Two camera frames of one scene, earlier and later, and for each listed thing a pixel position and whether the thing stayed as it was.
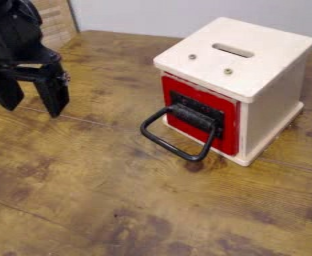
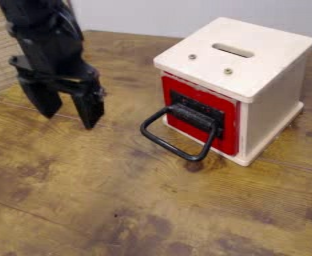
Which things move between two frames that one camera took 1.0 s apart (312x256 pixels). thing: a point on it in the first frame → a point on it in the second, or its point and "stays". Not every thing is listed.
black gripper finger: (53, 87) → (89, 106)
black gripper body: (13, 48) → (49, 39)
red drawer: (189, 130) stays
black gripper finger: (5, 89) → (43, 96)
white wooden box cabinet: (252, 64) stays
